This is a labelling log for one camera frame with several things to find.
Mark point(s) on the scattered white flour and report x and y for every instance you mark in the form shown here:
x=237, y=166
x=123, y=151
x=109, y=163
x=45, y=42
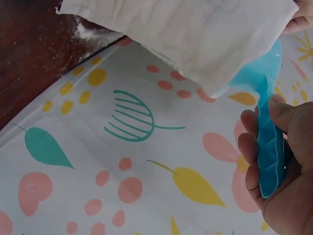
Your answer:
x=85, y=34

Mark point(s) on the person's right hand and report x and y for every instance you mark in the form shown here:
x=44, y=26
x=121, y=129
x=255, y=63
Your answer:
x=288, y=208

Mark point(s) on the person's left hand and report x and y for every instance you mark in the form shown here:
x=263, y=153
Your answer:
x=305, y=12

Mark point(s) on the blue plastic scraper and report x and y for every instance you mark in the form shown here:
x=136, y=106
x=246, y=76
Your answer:
x=270, y=142

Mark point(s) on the person's left fingers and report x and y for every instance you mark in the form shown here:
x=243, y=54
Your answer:
x=299, y=24

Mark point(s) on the person's right thumb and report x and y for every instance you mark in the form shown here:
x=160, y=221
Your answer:
x=281, y=113

